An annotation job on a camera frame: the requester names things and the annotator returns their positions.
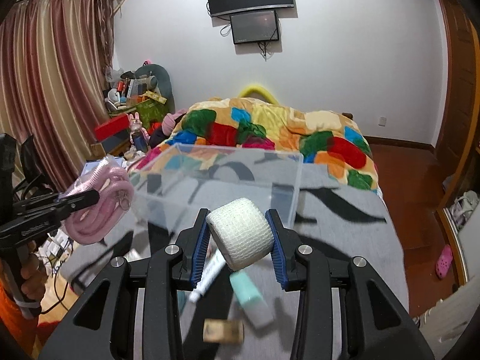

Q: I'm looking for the white bandage tape roll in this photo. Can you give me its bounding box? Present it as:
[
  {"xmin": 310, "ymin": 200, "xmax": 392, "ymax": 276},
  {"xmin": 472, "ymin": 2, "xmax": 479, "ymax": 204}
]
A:
[{"xmin": 206, "ymin": 197, "xmax": 273, "ymax": 272}]

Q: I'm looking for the striped pink beige curtain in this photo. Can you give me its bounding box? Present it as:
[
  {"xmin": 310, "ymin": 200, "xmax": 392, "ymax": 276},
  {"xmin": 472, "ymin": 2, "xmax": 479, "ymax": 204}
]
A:
[{"xmin": 1, "ymin": 0, "xmax": 114, "ymax": 190}]

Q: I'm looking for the pink rope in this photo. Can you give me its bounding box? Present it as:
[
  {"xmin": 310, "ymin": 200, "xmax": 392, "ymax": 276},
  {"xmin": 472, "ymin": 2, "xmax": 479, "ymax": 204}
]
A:
[{"xmin": 59, "ymin": 155, "xmax": 135, "ymax": 246}]

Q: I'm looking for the pink croc shoe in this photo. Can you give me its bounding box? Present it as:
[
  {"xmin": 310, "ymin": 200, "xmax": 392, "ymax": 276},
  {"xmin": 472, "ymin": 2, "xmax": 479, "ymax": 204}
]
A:
[{"xmin": 434, "ymin": 244, "xmax": 453, "ymax": 280}]

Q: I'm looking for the green gift box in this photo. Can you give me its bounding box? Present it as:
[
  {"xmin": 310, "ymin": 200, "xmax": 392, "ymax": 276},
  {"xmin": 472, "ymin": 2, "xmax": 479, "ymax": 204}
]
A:
[{"xmin": 126, "ymin": 99, "xmax": 169, "ymax": 129}]

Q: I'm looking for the person's left hand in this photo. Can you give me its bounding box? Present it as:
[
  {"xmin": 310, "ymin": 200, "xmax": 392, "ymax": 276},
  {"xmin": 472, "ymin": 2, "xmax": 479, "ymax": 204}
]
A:
[{"xmin": 20, "ymin": 241, "xmax": 47, "ymax": 302}]

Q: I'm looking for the grey green chair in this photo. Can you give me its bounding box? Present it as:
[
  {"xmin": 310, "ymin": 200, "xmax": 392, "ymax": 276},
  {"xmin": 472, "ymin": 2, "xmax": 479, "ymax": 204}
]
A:
[{"xmin": 134, "ymin": 63, "xmax": 175, "ymax": 113}]

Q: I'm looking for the red box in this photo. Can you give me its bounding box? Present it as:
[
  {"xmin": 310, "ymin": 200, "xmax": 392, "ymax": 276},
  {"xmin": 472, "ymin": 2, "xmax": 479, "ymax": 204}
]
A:
[{"xmin": 94, "ymin": 113, "xmax": 129, "ymax": 142}]

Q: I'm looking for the white wall socket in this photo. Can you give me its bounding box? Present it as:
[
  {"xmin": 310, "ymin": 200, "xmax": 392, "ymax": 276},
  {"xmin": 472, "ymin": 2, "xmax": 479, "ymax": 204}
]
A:
[{"xmin": 378, "ymin": 116, "xmax": 386, "ymax": 127}]

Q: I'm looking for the colourful patchwork quilt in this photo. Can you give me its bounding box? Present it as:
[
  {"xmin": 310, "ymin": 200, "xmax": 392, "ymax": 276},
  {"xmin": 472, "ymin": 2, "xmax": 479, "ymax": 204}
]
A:
[{"xmin": 133, "ymin": 97, "xmax": 378, "ymax": 191}]

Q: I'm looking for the pink bunny doll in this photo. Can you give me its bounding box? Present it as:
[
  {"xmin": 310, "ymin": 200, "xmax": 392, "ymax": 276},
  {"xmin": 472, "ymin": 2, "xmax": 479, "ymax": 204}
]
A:
[{"xmin": 128, "ymin": 112, "xmax": 150, "ymax": 153}]

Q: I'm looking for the white ointment tube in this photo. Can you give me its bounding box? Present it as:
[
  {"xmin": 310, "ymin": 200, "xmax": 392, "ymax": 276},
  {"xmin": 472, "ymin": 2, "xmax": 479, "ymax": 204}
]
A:
[{"xmin": 189, "ymin": 250, "xmax": 225, "ymax": 303}]

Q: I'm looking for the small black wall monitor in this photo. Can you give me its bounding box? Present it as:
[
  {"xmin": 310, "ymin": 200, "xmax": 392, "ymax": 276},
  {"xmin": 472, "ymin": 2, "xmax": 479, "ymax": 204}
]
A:
[{"xmin": 230, "ymin": 10, "xmax": 280, "ymax": 45}]

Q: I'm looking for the pink knit hat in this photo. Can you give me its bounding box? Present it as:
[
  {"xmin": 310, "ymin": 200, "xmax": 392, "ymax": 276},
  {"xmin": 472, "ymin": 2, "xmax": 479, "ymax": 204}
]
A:
[{"xmin": 161, "ymin": 109, "xmax": 187, "ymax": 137}]

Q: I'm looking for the clear plastic storage box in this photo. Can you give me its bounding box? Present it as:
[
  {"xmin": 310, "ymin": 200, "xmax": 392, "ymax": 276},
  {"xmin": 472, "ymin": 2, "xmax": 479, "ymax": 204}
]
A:
[{"xmin": 120, "ymin": 143, "xmax": 304, "ymax": 233}]

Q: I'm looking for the small brown wooden block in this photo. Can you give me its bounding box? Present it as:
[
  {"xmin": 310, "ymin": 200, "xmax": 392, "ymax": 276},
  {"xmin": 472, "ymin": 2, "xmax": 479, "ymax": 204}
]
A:
[{"xmin": 202, "ymin": 319, "xmax": 244, "ymax": 345}]

